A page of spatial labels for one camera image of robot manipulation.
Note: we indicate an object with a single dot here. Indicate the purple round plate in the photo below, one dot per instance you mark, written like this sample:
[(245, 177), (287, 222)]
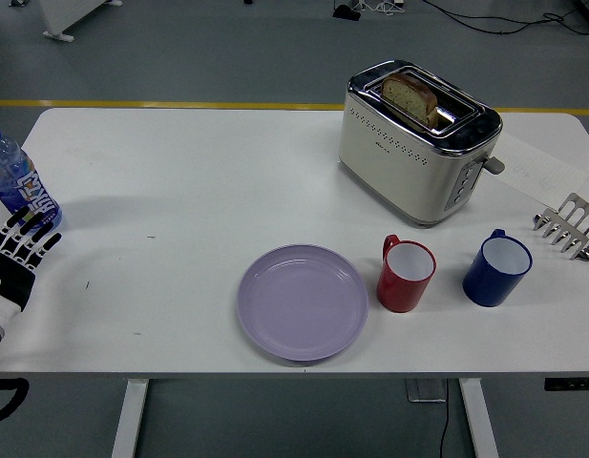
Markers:
[(301, 303)]

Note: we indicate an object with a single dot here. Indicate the brown bread slice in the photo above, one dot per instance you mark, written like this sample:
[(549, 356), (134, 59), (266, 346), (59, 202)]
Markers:
[(408, 97)]

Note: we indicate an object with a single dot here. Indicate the blue mug white inside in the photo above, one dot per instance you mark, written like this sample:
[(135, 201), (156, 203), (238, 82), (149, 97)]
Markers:
[(487, 288)]

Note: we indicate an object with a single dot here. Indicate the black table control panel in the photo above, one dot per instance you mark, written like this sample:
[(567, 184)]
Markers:
[(571, 384)]

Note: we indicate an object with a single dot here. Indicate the red mug white inside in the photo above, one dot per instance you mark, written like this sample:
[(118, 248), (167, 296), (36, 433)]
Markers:
[(399, 293)]

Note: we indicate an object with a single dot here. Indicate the white table leg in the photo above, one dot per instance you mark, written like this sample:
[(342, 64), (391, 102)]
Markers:
[(129, 420), (480, 420)]

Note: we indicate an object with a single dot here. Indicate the metal toast rack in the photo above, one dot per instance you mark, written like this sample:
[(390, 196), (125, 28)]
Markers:
[(573, 222)]

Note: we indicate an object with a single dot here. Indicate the white furniture base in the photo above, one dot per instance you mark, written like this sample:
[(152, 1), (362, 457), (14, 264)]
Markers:
[(60, 16)]

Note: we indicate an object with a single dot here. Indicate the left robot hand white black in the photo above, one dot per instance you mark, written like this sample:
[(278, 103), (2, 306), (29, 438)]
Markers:
[(7, 281)]

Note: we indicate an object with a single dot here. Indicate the cream and chrome toaster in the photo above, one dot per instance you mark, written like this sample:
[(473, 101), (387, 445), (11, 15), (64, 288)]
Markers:
[(394, 167)]

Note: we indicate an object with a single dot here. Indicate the black power adapter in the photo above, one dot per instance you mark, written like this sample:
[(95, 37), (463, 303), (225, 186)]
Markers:
[(346, 13)]

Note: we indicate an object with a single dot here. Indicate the white paper sheet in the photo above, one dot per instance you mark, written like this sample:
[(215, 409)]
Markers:
[(537, 167)]

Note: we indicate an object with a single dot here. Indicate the grey bracket under table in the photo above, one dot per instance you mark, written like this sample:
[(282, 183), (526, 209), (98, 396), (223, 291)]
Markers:
[(425, 391)]

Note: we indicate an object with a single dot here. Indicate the blue drink bottle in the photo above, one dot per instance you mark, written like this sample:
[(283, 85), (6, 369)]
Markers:
[(17, 181)]

